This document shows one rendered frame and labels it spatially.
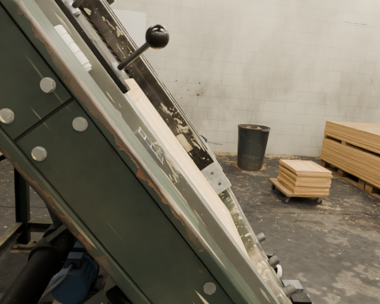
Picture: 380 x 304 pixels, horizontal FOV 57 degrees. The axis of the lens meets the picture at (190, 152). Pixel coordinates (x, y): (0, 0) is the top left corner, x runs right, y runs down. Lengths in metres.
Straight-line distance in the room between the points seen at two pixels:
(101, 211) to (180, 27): 5.75
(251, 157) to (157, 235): 4.93
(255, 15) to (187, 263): 6.05
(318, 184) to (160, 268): 3.83
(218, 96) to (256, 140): 1.32
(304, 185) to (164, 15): 3.56
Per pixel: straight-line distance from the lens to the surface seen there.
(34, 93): 0.37
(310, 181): 4.13
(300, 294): 1.13
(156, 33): 0.55
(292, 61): 6.54
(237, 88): 6.23
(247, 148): 5.27
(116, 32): 1.35
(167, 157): 0.61
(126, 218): 0.39
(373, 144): 5.12
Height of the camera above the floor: 1.36
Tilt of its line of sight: 13 degrees down
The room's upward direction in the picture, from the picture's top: 5 degrees clockwise
